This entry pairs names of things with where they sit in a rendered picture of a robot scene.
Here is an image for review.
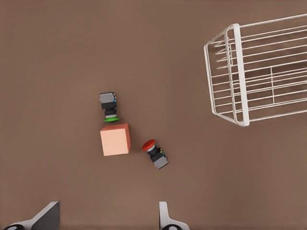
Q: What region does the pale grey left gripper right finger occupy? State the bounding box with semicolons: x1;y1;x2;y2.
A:
159;201;190;230

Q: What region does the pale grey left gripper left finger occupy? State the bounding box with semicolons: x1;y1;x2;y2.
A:
1;201;60;230

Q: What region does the salmon pink cube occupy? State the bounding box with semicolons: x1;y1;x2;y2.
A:
100;123;132;157

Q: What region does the red button switch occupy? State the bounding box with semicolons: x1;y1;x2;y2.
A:
142;139;169;171

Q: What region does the green button switch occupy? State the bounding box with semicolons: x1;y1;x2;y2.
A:
99;92;120;123

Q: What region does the white wire shelf rack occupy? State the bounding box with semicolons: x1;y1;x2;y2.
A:
203;13;307;127

